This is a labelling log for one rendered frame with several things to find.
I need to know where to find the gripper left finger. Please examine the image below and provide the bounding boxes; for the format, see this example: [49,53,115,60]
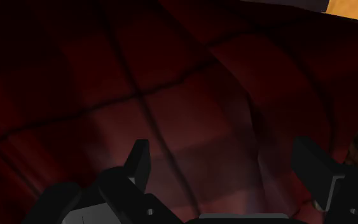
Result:
[22,139,184,224]

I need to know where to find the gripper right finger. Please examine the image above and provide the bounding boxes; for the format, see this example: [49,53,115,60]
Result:
[291,136,358,224]

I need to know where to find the dark red sofa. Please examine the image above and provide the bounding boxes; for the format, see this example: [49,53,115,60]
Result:
[0,0,358,224]

